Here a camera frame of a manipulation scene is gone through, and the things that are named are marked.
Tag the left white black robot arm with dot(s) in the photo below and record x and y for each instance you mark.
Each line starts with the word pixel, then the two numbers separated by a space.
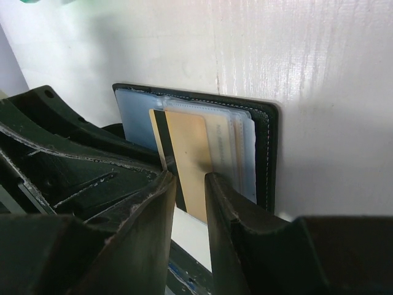
pixel 57 162

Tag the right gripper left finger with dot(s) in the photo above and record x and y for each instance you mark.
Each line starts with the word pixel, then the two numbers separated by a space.
pixel 126 253

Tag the black leather card holder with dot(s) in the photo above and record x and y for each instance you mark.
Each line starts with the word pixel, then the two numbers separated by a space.
pixel 255 124

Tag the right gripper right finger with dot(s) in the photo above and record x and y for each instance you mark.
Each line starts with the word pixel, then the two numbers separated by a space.
pixel 255 252

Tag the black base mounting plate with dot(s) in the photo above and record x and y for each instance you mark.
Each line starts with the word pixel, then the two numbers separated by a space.
pixel 186 275

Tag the gold card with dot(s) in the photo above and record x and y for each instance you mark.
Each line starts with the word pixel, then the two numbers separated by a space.
pixel 222 147
pixel 183 147

